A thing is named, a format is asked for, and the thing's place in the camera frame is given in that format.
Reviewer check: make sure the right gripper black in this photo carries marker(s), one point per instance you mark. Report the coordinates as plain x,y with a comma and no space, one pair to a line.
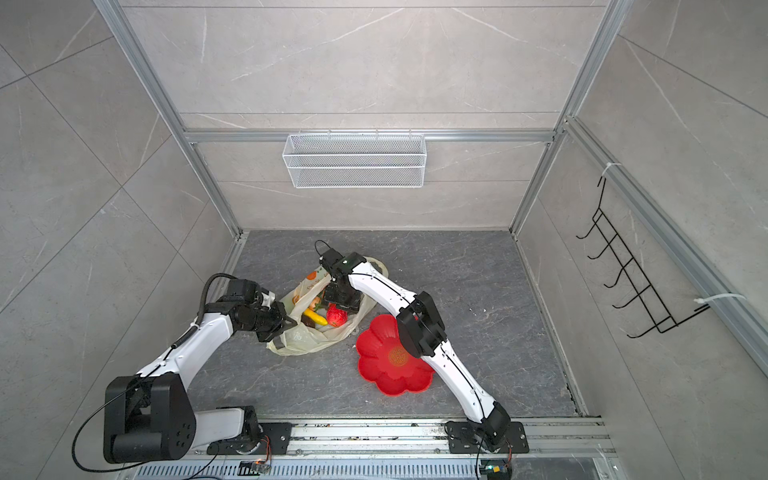
329,297

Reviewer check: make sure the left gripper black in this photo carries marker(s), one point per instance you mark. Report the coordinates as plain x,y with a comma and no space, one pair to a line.
281,324

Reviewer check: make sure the red fake strawberry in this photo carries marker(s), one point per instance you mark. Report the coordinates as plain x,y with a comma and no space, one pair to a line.
335,316

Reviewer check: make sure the yellow plastic bag fruit print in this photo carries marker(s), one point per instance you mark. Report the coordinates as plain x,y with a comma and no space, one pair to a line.
308,337

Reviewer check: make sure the red flower shaped plate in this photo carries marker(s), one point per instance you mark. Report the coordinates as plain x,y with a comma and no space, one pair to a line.
384,361

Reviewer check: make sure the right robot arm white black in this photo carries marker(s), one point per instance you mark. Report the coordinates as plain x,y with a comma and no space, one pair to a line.
422,333

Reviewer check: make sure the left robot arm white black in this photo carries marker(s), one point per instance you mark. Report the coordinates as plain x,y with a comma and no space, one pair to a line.
148,416

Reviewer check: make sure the yellow fake banana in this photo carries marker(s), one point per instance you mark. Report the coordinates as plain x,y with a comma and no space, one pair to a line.
314,317

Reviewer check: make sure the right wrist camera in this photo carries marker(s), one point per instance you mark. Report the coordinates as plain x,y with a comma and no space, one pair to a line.
329,261

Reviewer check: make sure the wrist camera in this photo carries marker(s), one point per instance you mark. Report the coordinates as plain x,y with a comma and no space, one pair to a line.
329,261
248,292

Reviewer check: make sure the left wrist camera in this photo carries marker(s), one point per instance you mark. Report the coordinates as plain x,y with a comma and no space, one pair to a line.
248,292

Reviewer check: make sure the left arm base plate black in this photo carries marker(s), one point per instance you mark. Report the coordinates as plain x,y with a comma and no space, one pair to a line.
266,438

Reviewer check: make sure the white wire mesh basket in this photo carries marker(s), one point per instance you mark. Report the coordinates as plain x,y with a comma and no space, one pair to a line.
329,160

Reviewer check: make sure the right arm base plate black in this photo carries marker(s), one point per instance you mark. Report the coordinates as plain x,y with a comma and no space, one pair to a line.
468,437

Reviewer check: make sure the aluminium mounting rail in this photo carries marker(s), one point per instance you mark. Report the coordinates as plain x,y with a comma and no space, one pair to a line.
429,448

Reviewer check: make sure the black wire hook rack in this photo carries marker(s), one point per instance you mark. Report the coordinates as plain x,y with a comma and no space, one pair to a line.
657,314

